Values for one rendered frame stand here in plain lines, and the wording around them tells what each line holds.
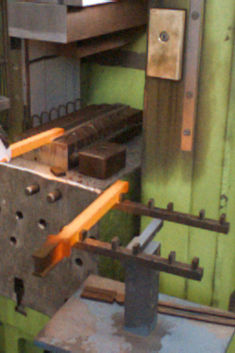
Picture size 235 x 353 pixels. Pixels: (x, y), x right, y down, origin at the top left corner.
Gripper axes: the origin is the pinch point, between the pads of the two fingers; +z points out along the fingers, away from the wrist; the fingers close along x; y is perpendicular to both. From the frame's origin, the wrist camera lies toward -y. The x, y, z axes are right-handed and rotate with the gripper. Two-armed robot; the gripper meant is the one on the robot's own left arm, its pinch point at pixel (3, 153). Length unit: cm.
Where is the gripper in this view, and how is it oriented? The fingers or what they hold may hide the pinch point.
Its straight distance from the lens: 154.7
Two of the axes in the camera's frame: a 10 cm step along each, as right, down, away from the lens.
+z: 2.9, 6.9, 6.6
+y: -5.0, 7.0, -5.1
